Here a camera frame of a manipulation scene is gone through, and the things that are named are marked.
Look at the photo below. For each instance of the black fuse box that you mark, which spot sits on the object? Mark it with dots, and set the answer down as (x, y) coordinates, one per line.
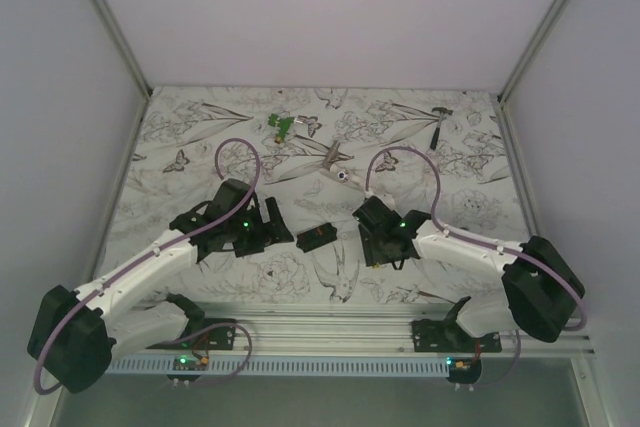
(316, 237)

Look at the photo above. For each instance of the controller board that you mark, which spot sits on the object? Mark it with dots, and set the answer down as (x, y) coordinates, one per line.
(464, 371)
(187, 369)

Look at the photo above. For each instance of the green circuit board connector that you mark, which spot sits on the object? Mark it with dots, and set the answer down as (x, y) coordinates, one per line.
(282, 125)

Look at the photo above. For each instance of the slotted grey cable duct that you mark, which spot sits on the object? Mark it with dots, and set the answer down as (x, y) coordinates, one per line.
(270, 365)

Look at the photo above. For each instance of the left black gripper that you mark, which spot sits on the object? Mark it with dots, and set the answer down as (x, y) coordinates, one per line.
(275, 228)

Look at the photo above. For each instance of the left controller board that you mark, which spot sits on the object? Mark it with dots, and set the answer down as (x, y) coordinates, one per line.
(187, 369)

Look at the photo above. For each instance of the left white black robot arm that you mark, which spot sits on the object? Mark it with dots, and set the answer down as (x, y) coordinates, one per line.
(79, 332)

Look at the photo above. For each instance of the small black hammer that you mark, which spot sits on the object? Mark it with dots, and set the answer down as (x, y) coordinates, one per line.
(442, 112)

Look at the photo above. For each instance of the aluminium mounting rail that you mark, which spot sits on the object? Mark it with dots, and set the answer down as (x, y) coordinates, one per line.
(332, 330)

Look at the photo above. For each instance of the floral printed table mat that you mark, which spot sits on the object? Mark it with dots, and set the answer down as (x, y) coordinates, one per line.
(191, 137)

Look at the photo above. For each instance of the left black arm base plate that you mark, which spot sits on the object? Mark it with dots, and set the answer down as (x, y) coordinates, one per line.
(208, 334)

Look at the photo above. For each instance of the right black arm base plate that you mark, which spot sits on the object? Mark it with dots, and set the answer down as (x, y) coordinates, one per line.
(431, 336)

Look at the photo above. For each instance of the silver clip with blue knob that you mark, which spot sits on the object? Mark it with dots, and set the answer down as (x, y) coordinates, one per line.
(341, 175)

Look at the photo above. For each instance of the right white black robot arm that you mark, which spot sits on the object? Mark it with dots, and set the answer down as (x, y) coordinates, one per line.
(539, 291)

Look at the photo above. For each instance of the right controller board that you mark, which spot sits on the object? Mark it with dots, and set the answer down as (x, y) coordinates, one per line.
(464, 371)

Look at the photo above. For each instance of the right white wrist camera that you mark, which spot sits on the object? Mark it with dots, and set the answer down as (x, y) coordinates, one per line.
(385, 198)

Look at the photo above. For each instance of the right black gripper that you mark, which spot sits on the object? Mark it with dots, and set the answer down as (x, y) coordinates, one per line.
(372, 254)

